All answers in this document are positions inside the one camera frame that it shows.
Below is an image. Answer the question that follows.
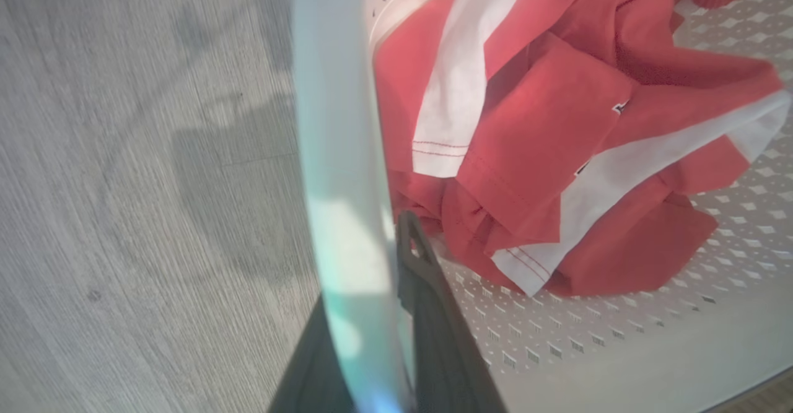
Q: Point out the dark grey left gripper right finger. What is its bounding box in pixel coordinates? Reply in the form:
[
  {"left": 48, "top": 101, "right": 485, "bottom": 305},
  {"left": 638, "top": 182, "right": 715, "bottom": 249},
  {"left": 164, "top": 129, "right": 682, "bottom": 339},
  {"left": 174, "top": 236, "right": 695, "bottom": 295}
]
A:
[{"left": 395, "top": 210, "right": 507, "bottom": 413}]

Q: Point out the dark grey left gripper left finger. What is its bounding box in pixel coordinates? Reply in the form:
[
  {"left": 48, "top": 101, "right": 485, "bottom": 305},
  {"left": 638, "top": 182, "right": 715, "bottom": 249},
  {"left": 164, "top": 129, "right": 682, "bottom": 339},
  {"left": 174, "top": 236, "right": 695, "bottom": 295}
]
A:
[{"left": 268, "top": 295, "right": 355, "bottom": 413}]

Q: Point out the white perforated plastic laundry basket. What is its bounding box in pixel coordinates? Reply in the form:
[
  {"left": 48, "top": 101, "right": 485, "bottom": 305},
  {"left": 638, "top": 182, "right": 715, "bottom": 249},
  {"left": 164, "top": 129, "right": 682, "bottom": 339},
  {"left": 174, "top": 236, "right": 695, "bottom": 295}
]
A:
[{"left": 291, "top": 0, "right": 793, "bottom": 413}]

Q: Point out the red and white garment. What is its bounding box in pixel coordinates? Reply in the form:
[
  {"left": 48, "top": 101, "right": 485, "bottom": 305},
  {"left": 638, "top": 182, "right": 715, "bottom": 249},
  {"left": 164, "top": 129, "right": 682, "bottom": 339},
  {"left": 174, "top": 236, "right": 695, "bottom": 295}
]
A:
[{"left": 374, "top": 0, "right": 792, "bottom": 297}]

